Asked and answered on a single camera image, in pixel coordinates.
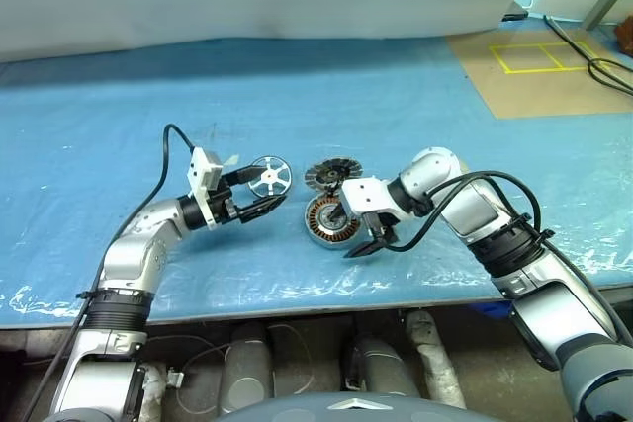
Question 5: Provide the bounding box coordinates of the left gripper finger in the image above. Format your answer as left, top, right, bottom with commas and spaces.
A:
224, 166, 264, 187
235, 194, 288, 225

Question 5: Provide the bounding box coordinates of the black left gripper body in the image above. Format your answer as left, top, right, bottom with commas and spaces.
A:
210, 172, 247, 227

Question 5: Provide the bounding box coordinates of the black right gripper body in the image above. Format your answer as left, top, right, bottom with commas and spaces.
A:
363, 212, 402, 246

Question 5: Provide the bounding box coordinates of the silver spoked rotor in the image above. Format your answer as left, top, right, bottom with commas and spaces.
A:
246, 154, 294, 199

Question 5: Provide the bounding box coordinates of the motor housing with copper windings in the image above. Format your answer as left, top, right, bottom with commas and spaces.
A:
303, 193, 365, 247

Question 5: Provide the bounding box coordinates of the finned round motor lid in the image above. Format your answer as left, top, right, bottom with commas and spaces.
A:
304, 157, 365, 194

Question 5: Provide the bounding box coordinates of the blue table cover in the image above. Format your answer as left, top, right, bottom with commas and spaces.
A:
0, 21, 633, 332

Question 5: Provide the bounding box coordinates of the dark rounded grey shape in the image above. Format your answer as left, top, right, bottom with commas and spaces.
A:
220, 322, 274, 416
343, 336, 421, 398

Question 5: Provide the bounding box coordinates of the white wrapped pipe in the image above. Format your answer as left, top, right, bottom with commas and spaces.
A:
404, 310, 467, 409

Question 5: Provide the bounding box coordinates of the grey robot torso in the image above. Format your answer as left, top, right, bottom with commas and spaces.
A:
212, 390, 506, 422

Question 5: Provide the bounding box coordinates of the brown cardboard sheet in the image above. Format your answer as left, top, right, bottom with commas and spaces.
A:
446, 26, 633, 121

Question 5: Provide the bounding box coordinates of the red-brown block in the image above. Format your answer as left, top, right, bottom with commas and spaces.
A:
615, 14, 633, 57

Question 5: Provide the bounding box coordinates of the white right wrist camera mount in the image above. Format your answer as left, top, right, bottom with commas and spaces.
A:
340, 177, 411, 221

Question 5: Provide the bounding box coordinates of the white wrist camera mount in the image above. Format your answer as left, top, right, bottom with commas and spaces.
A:
340, 177, 411, 221
186, 146, 225, 231

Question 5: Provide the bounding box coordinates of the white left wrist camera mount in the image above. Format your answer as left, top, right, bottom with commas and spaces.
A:
186, 146, 225, 231

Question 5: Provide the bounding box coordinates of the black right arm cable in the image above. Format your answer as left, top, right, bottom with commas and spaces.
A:
388, 170, 627, 344

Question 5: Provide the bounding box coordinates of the black looped cable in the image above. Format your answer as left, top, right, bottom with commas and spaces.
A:
543, 13, 633, 97

